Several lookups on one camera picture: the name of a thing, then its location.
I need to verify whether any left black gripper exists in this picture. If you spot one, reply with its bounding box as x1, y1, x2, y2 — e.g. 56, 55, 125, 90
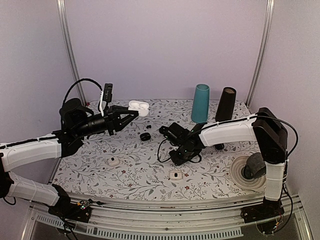
74, 104, 139, 138

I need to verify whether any white oval earbud case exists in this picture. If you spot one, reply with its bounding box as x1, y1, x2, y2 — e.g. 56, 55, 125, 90
128, 100, 150, 117

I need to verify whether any cream earbud charging case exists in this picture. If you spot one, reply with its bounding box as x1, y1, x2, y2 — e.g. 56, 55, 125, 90
169, 171, 183, 181

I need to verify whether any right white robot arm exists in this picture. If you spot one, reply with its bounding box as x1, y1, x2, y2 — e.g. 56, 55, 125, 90
160, 107, 288, 218

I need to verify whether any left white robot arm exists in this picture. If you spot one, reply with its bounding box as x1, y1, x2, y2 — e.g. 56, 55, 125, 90
0, 98, 149, 217

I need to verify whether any black open earbud case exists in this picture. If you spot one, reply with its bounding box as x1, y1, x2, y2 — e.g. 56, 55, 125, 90
159, 126, 168, 135

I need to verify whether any black round earbud case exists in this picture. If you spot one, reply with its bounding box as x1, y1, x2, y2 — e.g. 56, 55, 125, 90
139, 132, 151, 141

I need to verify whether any black small earbud case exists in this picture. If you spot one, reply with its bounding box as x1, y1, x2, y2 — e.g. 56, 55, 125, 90
214, 143, 225, 151

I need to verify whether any white case with black dot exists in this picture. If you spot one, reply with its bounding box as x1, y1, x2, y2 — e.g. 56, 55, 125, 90
107, 157, 120, 167

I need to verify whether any teal vase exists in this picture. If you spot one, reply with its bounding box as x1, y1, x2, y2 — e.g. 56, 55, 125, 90
191, 83, 210, 124

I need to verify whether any floral patterned table mat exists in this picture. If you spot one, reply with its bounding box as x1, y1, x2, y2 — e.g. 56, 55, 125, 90
53, 99, 259, 201

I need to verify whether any black vase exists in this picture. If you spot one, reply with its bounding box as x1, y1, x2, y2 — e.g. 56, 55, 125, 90
215, 87, 237, 122

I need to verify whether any dark grey mug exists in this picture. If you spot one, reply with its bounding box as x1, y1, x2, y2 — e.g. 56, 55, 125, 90
243, 152, 266, 180

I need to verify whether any white ribbed plate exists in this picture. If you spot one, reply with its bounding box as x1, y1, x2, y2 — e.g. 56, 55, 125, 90
230, 156, 266, 193

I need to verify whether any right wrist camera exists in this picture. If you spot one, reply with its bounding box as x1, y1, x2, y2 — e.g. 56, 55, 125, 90
163, 122, 190, 146

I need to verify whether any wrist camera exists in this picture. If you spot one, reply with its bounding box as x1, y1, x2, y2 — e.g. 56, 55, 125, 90
102, 83, 113, 103
163, 122, 190, 146

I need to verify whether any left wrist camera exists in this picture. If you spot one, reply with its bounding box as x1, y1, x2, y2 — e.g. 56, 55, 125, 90
102, 83, 113, 103

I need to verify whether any left camera black cable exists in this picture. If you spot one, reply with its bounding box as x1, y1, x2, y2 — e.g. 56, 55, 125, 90
62, 78, 105, 106

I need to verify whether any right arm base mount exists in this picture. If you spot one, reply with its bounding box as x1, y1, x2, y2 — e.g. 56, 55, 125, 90
240, 197, 285, 223

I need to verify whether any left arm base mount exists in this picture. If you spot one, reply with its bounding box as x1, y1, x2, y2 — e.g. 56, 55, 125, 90
48, 184, 92, 223

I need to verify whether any front aluminium rail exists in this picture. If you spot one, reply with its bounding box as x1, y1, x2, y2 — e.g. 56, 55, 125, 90
21, 194, 316, 240

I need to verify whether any left aluminium frame post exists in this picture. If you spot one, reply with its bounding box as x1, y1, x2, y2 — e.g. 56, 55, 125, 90
56, 0, 87, 106

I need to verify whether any aluminium frame post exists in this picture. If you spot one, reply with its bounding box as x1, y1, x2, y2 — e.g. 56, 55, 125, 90
56, 0, 87, 106
245, 0, 275, 108

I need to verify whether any right aluminium frame post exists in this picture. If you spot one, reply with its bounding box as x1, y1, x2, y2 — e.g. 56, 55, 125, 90
245, 0, 275, 108

